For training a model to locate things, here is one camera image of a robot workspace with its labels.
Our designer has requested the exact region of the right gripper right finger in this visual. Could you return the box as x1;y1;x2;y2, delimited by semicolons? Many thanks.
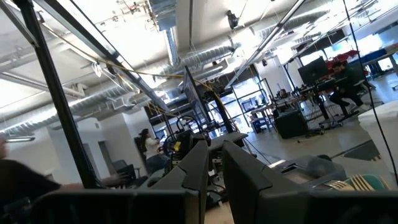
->
222;140;309;224

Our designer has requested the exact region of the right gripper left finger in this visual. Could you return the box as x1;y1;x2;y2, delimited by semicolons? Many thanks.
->
148;140;210;224

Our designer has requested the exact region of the person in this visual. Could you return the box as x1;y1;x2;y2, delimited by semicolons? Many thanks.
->
0;136;85;224
137;128;169;175
328;60;371;118

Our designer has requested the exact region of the black computer monitor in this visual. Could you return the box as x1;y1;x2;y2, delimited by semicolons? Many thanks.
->
297;55;330;87

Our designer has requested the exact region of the silver ventilation duct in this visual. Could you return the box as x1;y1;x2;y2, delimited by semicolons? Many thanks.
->
0;43;243;134

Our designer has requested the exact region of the black hanging cable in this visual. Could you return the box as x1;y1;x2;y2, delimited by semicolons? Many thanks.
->
341;0;398;187

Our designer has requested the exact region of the black frame post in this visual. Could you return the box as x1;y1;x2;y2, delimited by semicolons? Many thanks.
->
11;0;98;190

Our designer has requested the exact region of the aluminium overhead frame beam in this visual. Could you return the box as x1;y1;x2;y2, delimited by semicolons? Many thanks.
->
30;0;171;113

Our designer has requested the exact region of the black overhead camera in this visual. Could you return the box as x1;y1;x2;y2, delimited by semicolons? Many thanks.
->
226;9;240;30

